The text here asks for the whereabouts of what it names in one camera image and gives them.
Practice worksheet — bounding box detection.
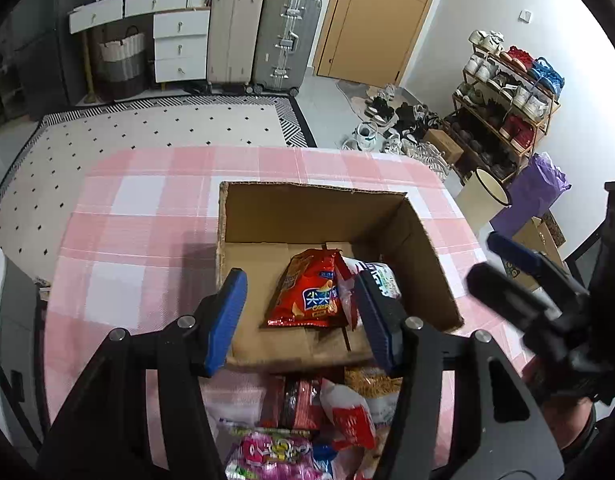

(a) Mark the red chip bag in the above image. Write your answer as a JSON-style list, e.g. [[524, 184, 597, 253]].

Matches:
[[266, 248, 361, 331]]

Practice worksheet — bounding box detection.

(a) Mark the pink plaid tablecloth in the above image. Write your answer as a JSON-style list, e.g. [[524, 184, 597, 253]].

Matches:
[[42, 146, 538, 480]]

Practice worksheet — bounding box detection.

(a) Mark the white blue snack packet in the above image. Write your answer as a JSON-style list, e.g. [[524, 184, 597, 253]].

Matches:
[[355, 259, 403, 301]]

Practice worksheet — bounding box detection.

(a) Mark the white desk with drawers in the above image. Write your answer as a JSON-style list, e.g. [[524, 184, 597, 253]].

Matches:
[[69, 0, 212, 85]]

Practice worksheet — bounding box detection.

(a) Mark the yellow broom handle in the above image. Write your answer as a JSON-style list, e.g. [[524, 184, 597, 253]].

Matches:
[[82, 47, 97, 103]]

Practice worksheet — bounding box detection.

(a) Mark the shoe rack with shoes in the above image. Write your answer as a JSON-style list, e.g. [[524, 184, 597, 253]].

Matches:
[[452, 30, 565, 176]]

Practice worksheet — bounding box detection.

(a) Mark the small brown shoe box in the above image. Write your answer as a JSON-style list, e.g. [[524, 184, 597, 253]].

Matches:
[[422, 129, 464, 165]]

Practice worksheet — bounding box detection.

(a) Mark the red white snack packet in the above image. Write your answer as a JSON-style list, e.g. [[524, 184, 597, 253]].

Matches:
[[320, 379, 378, 452]]

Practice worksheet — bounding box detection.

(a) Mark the purple bag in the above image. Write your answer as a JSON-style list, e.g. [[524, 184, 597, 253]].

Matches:
[[490, 152, 572, 238]]

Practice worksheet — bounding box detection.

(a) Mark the clear noodle snack packet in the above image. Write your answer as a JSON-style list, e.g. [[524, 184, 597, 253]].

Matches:
[[345, 366, 404, 425]]

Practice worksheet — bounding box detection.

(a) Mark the pile of scattered shoes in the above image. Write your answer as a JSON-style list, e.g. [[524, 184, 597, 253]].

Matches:
[[342, 85, 451, 176]]

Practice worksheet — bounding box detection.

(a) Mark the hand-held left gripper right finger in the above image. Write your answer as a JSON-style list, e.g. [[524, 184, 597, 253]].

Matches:
[[355, 270, 565, 480]]

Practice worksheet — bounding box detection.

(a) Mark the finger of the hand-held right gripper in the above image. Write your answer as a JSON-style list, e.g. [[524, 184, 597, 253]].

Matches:
[[466, 262, 569, 342], [487, 231, 591, 307]]

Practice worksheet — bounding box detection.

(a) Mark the person's right forearm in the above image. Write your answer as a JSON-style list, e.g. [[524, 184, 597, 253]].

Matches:
[[562, 405, 601, 467]]

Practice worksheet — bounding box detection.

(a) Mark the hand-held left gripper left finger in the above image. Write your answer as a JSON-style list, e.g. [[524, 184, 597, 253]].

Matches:
[[35, 267, 248, 480]]

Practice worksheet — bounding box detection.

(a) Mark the silver suitcase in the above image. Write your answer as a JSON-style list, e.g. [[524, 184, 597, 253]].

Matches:
[[251, 0, 322, 96]]

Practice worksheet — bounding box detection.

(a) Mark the grey door mat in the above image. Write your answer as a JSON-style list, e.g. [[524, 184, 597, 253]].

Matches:
[[336, 79, 388, 121]]

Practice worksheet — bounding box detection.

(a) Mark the dark refrigerator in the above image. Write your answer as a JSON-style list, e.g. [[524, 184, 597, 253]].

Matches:
[[0, 0, 96, 131]]

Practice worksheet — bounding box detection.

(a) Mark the wooden door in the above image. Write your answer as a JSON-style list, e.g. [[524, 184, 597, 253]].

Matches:
[[312, 0, 445, 88]]

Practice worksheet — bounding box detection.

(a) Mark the pink candy bag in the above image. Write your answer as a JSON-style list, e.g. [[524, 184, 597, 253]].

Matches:
[[222, 427, 334, 480]]

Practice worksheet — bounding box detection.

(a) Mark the open printed cardboard box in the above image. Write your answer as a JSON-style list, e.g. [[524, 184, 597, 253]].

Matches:
[[505, 215, 568, 293]]

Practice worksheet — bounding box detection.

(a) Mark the grey white laundry basket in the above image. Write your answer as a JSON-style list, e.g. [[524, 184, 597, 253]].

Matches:
[[96, 26, 148, 101]]

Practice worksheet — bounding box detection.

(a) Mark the cream dotted rug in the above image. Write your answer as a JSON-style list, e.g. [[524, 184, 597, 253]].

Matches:
[[0, 95, 318, 261]]

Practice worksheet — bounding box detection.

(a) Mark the person's right hand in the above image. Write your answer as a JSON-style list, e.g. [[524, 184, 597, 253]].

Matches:
[[521, 360, 593, 453]]

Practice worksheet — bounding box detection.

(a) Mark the white round bin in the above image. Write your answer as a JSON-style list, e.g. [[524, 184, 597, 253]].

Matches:
[[457, 167, 513, 233]]

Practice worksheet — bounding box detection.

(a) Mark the grey cabinet with white top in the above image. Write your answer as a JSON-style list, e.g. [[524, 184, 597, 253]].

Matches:
[[0, 246, 51, 456]]

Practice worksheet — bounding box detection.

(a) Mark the dark red snack packet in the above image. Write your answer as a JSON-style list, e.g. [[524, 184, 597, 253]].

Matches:
[[272, 377, 324, 431]]

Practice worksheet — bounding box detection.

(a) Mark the brown cardboard box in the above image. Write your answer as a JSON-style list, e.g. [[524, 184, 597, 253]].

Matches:
[[216, 181, 464, 375]]

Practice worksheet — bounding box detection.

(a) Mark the beige suitcase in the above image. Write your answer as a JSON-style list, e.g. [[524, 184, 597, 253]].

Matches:
[[208, 0, 266, 92]]

